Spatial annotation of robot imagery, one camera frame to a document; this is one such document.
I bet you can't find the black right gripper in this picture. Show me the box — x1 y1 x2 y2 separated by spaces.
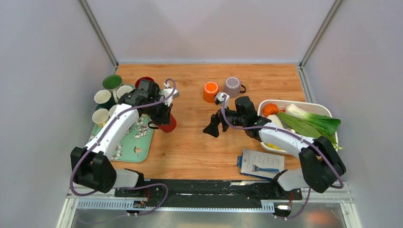
202 102 246 138

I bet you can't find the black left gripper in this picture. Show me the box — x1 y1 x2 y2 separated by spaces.
144 97 173 126

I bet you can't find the black skull mug red inside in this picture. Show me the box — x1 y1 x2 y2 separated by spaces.
135 76 154 88

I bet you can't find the pink octagonal mug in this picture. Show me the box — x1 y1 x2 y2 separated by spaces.
116 85 133 102

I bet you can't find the cream floral mug green inside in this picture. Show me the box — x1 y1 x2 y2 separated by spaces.
102 75 123 92

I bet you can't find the orange mug black handle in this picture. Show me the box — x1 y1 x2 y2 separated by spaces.
202 81 219 103

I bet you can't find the red mug black handle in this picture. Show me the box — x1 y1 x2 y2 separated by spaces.
147 114 177 133

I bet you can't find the dark green octagonal mug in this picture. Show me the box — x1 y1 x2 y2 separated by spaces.
94 90 116 110

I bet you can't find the mauve mug black handle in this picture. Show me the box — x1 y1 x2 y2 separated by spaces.
223 76 246 98

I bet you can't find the yellow mug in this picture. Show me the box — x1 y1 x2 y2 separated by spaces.
92 108 110 128

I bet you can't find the dark blue octagonal mug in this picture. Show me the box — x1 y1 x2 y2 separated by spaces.
108 105 118 117

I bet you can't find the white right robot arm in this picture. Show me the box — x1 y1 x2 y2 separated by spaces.
203 93 346 199

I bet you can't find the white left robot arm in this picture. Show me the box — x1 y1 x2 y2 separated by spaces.
69 78 179 197

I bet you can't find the green floral serving tray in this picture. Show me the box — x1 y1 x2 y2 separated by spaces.
88 113 155 164

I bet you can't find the small orange pumpkin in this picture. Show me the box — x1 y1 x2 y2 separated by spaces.
261 103 280 117

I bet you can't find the blue razor package card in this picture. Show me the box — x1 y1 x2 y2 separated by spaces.
237 149 285 180

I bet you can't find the green bok choy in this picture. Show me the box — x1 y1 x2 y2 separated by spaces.
277 104 342 150

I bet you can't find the white vegetable basin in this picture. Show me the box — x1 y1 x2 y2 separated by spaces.
258 99 338 155

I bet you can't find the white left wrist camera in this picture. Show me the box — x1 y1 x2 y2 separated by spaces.
161 82 180 106

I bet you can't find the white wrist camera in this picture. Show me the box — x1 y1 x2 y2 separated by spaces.
214 92 230 107
161 82 180 106

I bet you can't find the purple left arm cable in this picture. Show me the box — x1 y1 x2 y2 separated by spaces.
69 78 177 217

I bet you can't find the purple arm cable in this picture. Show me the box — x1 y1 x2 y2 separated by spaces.
220 97 345 220
69 78 177 217

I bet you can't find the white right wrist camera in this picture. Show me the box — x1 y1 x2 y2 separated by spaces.
214 92 230 107

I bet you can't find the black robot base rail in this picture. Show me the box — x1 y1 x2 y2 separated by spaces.
114 179 302 209

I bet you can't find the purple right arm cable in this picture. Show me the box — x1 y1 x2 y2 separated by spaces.
220 97 345 220

